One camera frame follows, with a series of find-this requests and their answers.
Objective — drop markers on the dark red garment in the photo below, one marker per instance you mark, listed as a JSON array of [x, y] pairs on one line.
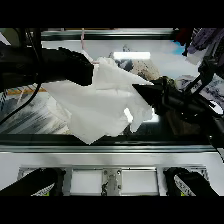
[[182, 35]]

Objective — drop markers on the white long-sleeved shirt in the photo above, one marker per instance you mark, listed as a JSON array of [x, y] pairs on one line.
[[100, 103]]

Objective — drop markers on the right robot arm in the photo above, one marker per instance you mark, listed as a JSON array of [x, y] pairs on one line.
[[186, 106]]

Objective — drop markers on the silver frame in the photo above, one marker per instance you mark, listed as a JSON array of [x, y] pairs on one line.
[[133, 156]]

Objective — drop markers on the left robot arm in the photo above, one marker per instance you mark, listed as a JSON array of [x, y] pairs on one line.
[[50, 66]]

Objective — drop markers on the pink clothes hanger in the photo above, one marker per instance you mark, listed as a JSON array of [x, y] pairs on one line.
[[82, 38]]

